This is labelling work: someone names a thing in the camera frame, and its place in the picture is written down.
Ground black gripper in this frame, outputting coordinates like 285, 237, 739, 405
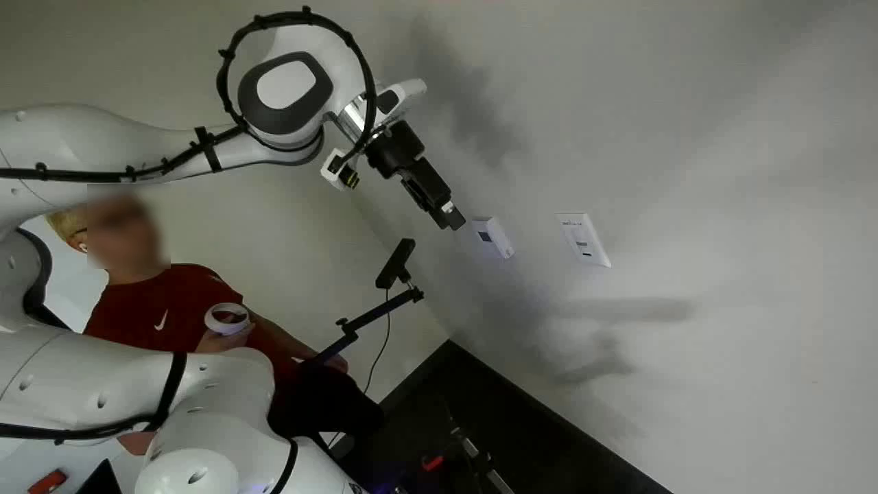
362, 117, 470, 234

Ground small white object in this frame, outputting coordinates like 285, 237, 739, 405
471, 215, 518, 263

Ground white handheld controller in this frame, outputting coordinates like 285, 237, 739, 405
200, 300, 257, 340

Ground person's hand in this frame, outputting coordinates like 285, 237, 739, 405
191, 323, 256, 360

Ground black low table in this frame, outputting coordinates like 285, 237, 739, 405
352, 338, 672, 494

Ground grey metal rod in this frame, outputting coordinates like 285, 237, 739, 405
448, 419, 515, 494

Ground person in red shirt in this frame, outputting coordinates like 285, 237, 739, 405
45, 190, 390, 462

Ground dark framed glasses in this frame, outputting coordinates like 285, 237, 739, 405
68, 200, 163, 238

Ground black flat object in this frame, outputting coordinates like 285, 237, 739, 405
75, 456, 123, 494

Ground red block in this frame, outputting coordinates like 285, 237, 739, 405
24, 467, 68, 494

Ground black camera on stand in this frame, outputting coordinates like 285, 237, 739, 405
373, 237, 421, 290

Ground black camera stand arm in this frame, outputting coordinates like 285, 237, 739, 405
304, 282, 427, 368

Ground white wall outlet plate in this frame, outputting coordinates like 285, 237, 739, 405
556, 212, 615, 272

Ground thin black camera cable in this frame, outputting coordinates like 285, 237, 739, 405
362, 286, 397, 396

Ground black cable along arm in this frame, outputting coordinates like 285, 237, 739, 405
0, 6, 381, 187
0, 348, 303, 494

